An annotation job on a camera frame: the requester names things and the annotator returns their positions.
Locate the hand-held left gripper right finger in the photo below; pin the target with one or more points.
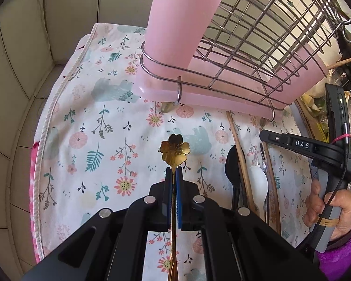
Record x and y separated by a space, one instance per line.
180 199

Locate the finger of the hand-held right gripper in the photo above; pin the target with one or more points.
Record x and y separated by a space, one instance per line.
280 139

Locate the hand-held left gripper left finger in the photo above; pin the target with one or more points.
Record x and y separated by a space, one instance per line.
169 199

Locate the gold flower-shaped spoon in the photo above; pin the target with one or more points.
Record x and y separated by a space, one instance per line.
174 149

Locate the black plastic spoon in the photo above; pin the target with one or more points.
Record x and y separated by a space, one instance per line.
232 169

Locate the pink plastic utensil cup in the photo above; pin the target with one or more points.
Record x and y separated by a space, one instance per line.
175 20

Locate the person's right forearm purple sleeve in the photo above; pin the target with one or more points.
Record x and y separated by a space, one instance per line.
345 257

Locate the person's right hand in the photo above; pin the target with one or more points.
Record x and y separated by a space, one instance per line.
345 205

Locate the stainless steel utensil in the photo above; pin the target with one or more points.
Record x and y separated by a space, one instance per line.
263 159

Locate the wooden chopstick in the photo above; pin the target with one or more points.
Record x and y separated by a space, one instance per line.
237 140
272 181

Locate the white plastic spoon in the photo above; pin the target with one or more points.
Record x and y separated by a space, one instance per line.
258 184

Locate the wooden stick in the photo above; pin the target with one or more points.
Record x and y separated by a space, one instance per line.
346 61

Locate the pink plastic drip tray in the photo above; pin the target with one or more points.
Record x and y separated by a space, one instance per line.
163 89

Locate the floral printed cloth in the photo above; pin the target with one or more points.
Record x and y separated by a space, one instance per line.
105 108

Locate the pink towel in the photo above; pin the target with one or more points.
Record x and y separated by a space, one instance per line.
34 181

